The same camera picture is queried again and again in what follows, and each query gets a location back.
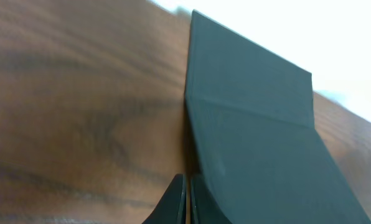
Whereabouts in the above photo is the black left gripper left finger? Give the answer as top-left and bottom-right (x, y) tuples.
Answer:
(143, 174), (186, 224)

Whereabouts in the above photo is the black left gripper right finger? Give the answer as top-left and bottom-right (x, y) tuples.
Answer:
(190, 175), (232, 224)

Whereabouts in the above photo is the dark green box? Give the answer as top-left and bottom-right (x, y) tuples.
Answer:
(185, 11), (370, 223)

